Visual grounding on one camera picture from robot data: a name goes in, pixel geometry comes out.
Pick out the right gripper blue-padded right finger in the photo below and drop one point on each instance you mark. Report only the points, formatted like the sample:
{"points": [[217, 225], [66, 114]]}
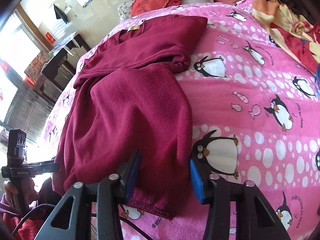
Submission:
{"points": [[255, 217]]}

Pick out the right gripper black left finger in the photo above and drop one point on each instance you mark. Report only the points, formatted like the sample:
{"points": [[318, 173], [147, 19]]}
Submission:
{"points": [[71, 217]]}

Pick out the dark red fleece sweater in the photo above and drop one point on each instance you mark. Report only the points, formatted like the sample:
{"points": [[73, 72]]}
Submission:
{"points": [[127, 98]]}

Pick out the person's left hand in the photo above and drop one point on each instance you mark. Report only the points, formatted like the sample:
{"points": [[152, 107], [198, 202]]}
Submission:
{"points": [[27, 187]]}

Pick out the dark wooden side table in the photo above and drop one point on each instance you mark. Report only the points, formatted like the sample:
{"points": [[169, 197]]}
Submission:
{"points": [[59, 56]]}

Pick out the orange floral blanket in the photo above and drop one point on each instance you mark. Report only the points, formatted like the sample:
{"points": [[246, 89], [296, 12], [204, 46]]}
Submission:
{"points": [[294, 34]]}

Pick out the large red heart cushion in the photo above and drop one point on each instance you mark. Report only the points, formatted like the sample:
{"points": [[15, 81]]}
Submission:
{"points": [[141, 6]]}

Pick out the black garment on wall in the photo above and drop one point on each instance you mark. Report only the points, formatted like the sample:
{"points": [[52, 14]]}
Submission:
{"points": [[60, 15]]}

